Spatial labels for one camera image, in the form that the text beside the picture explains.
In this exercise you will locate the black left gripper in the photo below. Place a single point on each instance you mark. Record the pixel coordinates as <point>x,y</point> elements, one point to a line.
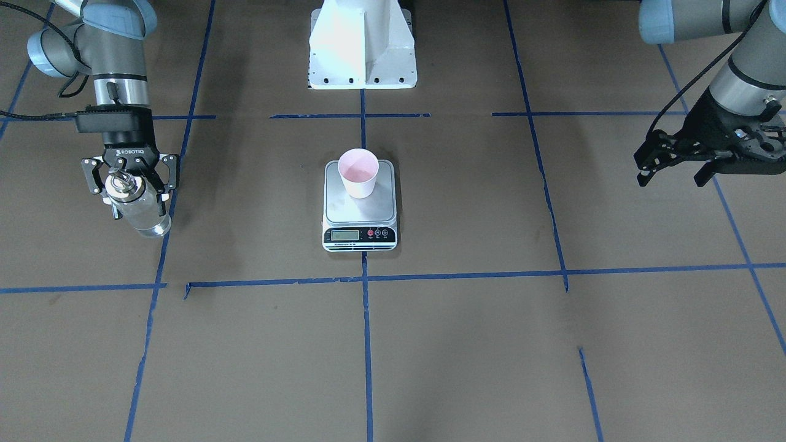
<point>702,131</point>

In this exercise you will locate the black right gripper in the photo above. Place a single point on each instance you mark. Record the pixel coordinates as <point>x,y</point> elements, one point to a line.
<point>129,149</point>

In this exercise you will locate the glass sauce bottle metal spout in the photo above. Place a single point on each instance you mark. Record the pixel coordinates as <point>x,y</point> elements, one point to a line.
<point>138,202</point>

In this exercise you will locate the pink plastic cup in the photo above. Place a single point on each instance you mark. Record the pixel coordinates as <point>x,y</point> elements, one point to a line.
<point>358,169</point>

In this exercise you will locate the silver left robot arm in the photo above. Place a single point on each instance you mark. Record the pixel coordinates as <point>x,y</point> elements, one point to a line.
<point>751,68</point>

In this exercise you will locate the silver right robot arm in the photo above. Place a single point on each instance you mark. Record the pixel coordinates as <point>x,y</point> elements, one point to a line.
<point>105,43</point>

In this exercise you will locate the white digital kitchen scale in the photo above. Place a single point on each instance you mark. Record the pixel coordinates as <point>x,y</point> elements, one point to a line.
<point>358,225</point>

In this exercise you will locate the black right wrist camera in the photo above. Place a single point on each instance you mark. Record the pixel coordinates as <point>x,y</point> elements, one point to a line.
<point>115,118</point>

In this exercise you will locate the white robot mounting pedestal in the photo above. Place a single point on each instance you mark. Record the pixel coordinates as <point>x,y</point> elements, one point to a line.
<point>356,45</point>

